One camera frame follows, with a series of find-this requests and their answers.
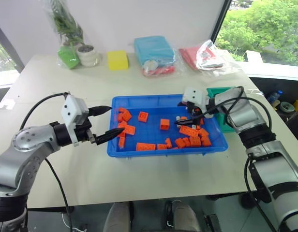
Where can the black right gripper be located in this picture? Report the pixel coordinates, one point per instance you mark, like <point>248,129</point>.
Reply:
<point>196,110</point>

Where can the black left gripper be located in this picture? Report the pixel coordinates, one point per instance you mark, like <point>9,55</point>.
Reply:
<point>83,132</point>

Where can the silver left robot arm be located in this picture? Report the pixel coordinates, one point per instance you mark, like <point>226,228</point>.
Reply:
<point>30,142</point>

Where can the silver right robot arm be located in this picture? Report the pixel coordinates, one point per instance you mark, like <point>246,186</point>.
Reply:
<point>245,113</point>

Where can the green plastic bin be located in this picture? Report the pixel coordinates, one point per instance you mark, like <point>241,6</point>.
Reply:
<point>218,91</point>

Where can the blue plastic bin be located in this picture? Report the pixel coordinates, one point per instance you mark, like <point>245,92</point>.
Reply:
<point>168,152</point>

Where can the bag of red items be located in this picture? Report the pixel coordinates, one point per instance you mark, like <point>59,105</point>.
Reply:
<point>207,56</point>

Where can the yellow block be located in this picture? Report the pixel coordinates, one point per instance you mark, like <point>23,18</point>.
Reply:
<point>118,60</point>

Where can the bag of blue cloth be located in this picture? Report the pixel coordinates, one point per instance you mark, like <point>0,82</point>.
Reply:
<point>153,50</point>

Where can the white plant pot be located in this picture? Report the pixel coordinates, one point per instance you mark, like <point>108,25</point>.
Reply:
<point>87,55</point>

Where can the green block in bag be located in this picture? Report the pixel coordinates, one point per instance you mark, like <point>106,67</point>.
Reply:
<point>68,57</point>

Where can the white box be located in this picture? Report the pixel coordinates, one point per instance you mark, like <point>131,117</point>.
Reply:
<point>253,56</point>

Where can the blue capped plastic bottle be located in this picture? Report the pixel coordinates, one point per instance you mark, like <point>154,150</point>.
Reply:
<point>274,96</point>

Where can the grey rounded shape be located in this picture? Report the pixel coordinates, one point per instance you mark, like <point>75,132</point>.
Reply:
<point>185,217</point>
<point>116,217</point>

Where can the black round table foot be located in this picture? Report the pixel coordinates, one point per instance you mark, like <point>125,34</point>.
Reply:
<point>248,199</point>

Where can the bagged green plant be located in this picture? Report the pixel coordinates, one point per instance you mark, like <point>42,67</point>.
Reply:
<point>66,21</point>

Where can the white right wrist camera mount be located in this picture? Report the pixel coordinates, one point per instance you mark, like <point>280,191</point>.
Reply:
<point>193,95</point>

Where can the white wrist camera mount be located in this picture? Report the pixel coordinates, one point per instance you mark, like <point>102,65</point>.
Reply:
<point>193,95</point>
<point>72,110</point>

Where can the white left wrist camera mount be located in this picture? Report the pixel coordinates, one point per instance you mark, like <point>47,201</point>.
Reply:
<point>72,110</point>

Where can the black window post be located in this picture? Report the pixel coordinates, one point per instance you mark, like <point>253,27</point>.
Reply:
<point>220,19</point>

